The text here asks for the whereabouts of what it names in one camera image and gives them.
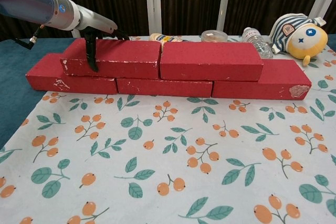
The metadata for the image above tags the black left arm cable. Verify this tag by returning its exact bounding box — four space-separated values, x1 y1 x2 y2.
12 24 45 50

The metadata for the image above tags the clear plastic water bottle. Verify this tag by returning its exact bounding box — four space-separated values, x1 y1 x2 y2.
241 26 274 59

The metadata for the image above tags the red block with chipped corner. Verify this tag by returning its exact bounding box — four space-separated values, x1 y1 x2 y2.
211 59 312 101

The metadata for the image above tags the cream mayonnaise squeeze bottle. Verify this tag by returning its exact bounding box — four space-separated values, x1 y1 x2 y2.
149 33 190 51

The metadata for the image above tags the plain red foam block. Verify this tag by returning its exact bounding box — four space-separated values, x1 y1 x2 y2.
115 77 214 98

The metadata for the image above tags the red block with white-worn edges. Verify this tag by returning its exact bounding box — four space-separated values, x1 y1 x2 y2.
59 37 162 80

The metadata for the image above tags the clear jar with orange contents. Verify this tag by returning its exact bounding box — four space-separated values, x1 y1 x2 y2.
201 29 228 42

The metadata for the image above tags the floral orange-berry tablecloth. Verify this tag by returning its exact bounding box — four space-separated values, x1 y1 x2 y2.
0 35 336 224

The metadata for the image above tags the teal table mat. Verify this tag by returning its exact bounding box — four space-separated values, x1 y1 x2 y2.
0 37 77 151

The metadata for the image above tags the red block with scratched side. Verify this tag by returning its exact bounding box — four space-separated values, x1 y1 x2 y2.
25 53 118 95

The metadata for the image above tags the yellow plush with striped hat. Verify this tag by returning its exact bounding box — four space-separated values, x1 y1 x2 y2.
269 13 329 67

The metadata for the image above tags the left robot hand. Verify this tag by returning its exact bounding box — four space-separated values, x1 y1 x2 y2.
75 5 131 72

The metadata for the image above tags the white slim frame post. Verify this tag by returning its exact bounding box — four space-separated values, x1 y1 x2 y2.
217 0 234 36

